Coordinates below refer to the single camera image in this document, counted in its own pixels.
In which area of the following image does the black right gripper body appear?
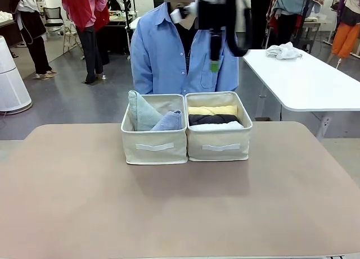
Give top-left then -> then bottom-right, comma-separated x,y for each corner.
196,0 -> 229,31

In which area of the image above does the yellow towel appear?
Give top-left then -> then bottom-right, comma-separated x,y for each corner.
187,104 -> 239,116

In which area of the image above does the dark grey towel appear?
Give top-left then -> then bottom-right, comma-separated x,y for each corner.
188,113 -> 240,127

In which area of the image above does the white towel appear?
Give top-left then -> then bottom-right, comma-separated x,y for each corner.
188,120 -> 245,131

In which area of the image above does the blue towel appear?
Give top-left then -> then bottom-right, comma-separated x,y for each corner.
150,109 -> 183,131

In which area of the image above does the light teal towel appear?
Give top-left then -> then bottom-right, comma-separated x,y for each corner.
128,90 -> 165,131

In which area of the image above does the grey folding chair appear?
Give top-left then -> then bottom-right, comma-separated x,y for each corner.
62,22 -> 83,56

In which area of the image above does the person in blue shirt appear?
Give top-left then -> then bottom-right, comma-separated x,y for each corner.
129,0 -> 240,97

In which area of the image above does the white crumpled cloth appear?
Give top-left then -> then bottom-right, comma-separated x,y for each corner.
265,42 -> 303,61

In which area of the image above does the clothes rack with garments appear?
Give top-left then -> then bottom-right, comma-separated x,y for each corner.
266,0 -> 325,25

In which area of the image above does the white table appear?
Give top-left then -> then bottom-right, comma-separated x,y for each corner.
242,48 -> 360,143

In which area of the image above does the cream fabric storage bin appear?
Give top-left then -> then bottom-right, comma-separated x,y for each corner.
120,93 -> 188,166
184,90 -> 253,162

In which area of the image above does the person in pink shirt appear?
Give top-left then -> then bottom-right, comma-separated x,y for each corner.
77,0 -> 111,85

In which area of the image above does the mannequin with orange trousers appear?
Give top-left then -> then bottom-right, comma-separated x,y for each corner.
330,0 -> 360,61

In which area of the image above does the red garment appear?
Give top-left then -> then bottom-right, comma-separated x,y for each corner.
61,0 -> 97,33

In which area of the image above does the black office chair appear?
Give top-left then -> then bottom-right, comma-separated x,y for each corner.
42,6 -> 66,37

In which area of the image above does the person in black clothes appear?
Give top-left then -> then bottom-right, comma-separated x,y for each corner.
7,0 -> 59,81

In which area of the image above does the white cylindrical air purifier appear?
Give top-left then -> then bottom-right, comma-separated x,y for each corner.
0,35 -> 33,114

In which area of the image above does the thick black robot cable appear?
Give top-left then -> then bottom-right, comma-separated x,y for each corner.
226,0 -> 253,58

